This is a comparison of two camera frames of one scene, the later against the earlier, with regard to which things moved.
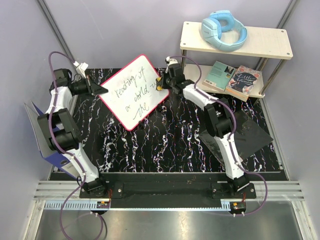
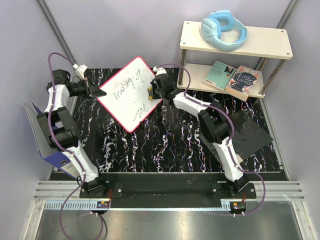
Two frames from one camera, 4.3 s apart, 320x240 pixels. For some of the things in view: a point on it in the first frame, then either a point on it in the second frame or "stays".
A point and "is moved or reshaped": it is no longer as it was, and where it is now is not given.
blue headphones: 219,21 stays
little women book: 241,82 stays
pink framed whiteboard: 133,96 stays
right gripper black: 164,75 to 153,87
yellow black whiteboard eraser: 159,83 is moved or reshaped
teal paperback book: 219,76 stays
